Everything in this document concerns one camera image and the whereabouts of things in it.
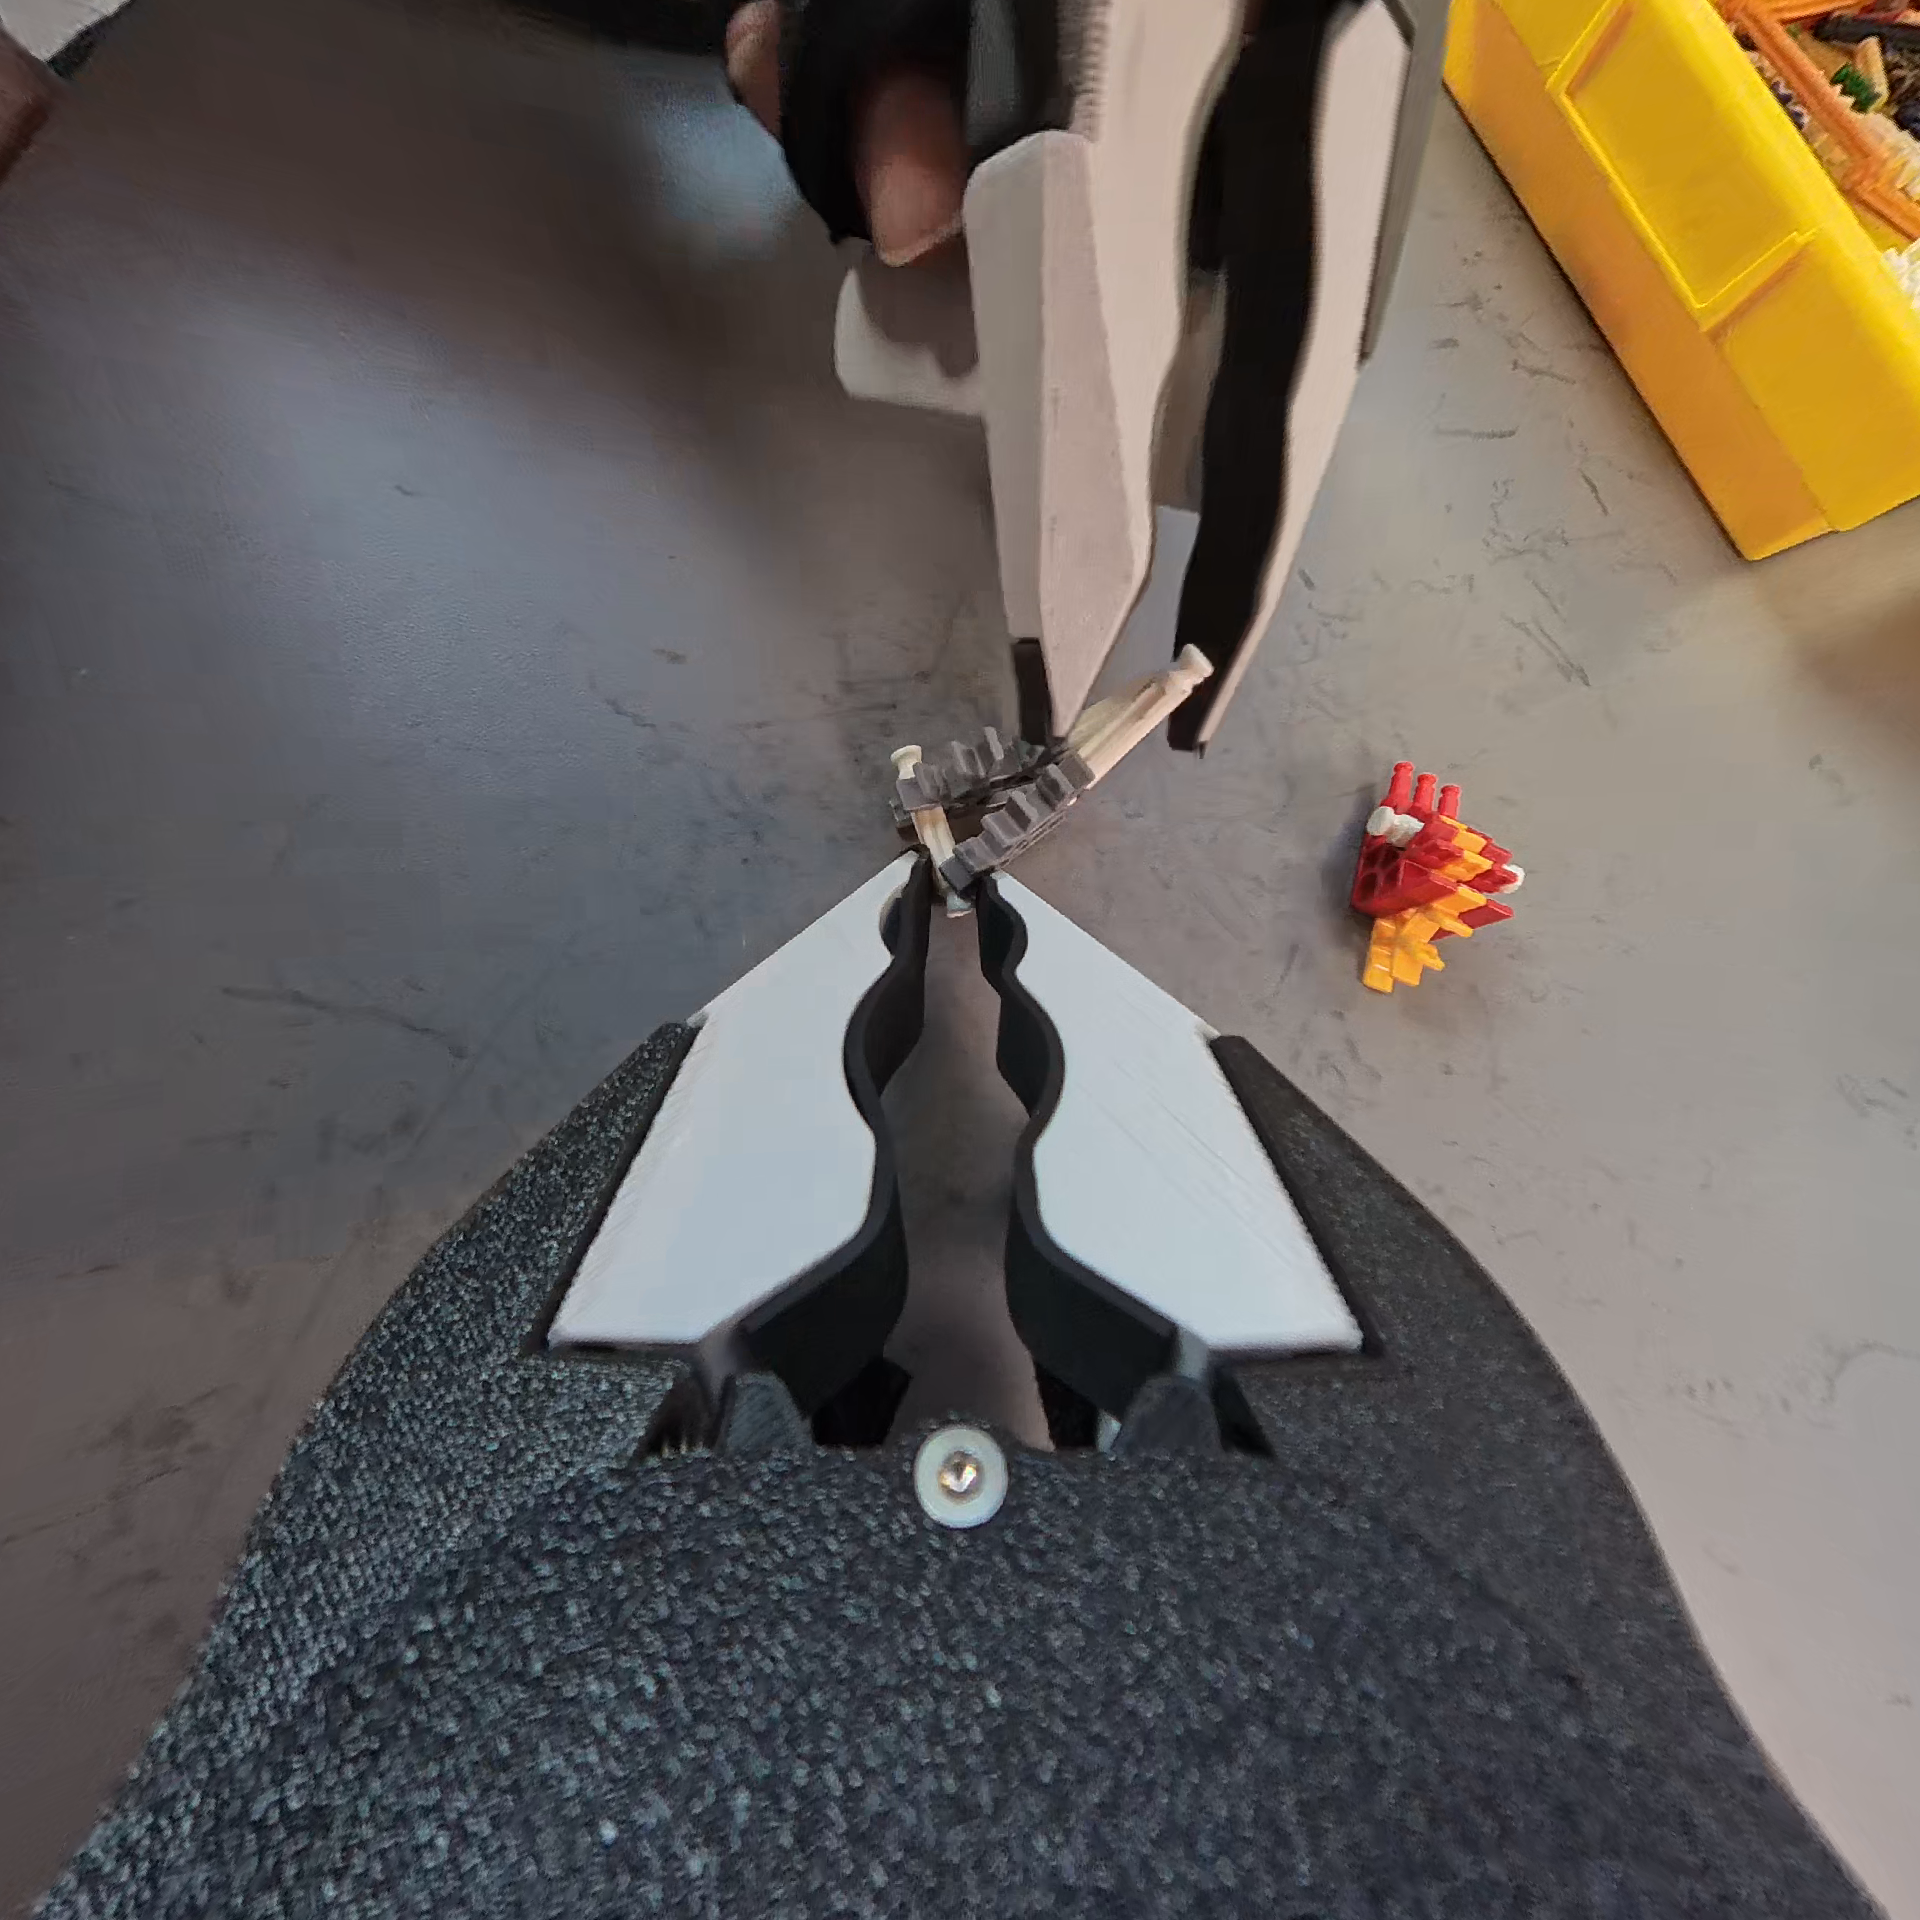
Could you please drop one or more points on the large yellow plastic bin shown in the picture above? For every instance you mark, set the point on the large yellow plastic bin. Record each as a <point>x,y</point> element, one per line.
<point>1681,270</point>

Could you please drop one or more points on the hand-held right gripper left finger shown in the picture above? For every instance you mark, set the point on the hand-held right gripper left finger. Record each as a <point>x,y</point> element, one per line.
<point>750,1185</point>

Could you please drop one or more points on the pile of colourful toy pieces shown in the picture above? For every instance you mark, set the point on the pile of colourful toy pieces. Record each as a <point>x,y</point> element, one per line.
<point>1845,90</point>

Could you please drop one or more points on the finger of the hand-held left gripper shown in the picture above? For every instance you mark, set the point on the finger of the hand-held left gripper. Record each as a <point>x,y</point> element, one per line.
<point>1079,376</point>
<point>1349,225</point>

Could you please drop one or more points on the red and yellow connector stack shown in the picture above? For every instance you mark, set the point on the red and yellow connector stack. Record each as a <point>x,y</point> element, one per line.
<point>1425,885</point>

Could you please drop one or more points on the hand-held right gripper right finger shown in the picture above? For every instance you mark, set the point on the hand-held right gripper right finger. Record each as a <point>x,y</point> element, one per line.
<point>1172,1185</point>

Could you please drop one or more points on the person's left hand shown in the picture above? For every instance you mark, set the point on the person's left hand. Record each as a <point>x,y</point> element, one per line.
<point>915,166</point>

